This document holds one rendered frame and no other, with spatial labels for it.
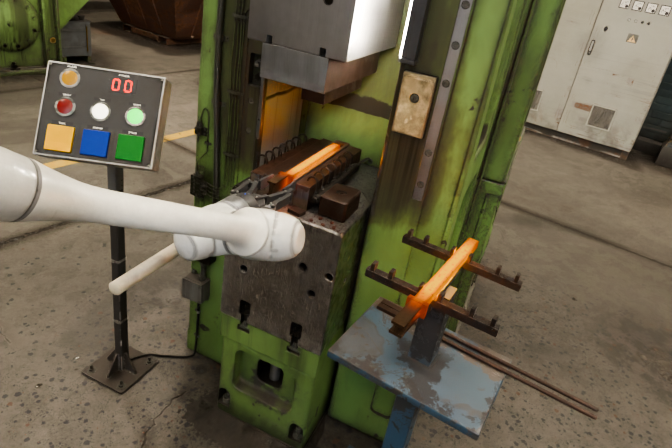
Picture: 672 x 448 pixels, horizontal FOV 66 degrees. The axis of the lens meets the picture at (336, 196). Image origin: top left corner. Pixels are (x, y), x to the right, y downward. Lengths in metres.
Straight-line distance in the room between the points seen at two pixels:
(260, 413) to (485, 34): 1.46
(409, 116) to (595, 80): 5.12
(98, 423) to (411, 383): 1.22
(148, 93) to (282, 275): 0.67
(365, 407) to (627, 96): 5.10
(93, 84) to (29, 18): 4.38
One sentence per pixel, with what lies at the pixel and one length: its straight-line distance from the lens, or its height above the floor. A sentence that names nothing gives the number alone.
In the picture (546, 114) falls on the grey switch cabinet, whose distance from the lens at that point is 6.61.
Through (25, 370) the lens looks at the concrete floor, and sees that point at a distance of 2.39.
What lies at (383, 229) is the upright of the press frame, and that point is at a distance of 1.61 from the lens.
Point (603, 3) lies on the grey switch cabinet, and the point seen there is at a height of 1.53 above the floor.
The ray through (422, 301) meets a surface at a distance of 1.10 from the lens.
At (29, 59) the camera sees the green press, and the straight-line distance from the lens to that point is 6.16.
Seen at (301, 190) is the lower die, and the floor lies 0.97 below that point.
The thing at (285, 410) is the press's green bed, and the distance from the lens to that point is 1.95.
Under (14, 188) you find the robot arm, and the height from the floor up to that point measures 1.26.
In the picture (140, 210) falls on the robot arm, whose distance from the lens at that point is 0.96.
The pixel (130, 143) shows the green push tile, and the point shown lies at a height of 1.02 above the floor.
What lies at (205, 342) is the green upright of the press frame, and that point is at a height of 0.08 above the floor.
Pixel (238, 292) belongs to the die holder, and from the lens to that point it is 1.72.
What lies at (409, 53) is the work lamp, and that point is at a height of 1.41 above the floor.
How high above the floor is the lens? 1.62
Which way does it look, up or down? 26 degrees down
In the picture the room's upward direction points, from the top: 10 degrees clockwise
